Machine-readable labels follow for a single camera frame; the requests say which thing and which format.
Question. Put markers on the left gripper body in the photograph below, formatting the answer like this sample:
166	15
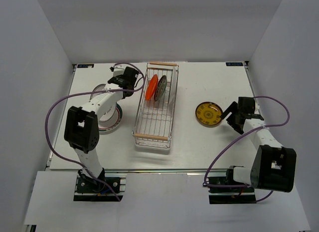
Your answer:
127	95

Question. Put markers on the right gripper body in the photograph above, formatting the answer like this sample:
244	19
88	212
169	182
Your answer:
232	121

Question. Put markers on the yellow patterned plate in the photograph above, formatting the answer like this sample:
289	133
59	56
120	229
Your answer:
208	114

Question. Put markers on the orange plate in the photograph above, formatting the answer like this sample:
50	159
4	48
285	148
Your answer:
151	87

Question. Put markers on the white plate with coloured rim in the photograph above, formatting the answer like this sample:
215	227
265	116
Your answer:
112	122

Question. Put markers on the wire dish rack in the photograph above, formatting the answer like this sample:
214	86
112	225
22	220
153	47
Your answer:
154	122

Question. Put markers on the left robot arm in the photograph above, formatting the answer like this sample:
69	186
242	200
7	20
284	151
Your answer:
82	129

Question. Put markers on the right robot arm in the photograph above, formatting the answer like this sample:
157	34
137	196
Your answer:
274	165

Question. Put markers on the dark patterned plate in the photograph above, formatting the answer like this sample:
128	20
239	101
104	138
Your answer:
160	88

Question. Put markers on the large white plate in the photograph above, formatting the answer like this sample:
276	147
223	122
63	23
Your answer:
172	96

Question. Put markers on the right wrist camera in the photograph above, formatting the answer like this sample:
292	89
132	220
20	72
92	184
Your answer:
257	108

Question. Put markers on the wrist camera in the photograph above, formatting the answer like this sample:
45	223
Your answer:
257	108
117	70

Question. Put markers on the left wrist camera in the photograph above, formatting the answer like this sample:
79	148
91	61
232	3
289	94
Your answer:
117	70

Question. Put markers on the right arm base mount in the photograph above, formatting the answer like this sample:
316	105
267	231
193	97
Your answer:
230	187

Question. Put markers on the aluminium table rail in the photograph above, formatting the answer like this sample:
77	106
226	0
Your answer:
213	170

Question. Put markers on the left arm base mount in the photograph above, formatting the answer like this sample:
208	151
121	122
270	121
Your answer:
89	190

